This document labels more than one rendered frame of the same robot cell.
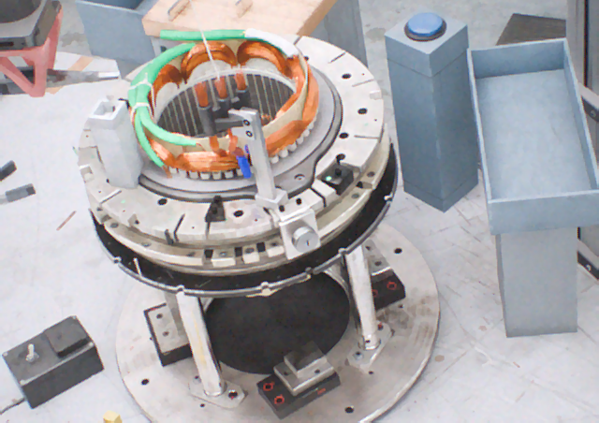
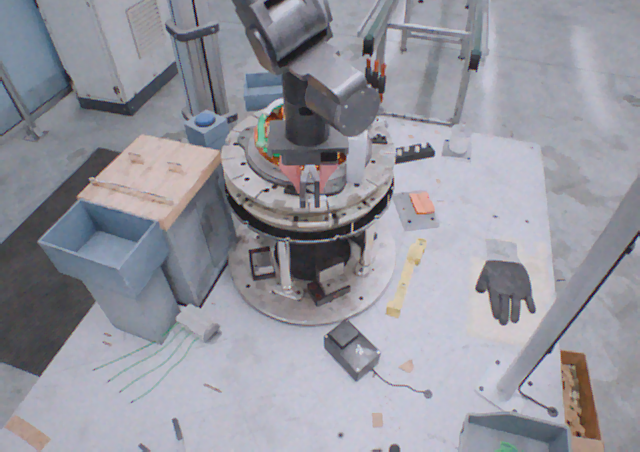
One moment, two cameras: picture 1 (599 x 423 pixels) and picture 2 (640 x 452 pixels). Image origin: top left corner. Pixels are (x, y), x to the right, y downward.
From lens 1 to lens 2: 1.39 m
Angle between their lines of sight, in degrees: 71
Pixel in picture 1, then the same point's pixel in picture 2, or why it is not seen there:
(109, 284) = (277, 343)
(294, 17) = (192, 150)
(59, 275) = (267, 378)
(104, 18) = (137, 257)
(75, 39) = not seen: outside the picture
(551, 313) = not seen: hidden behind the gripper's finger
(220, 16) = (177, 181)
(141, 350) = (339, 304)
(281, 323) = (311, 252)
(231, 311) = (302, 275)
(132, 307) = (306, 316)
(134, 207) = (379, 171)
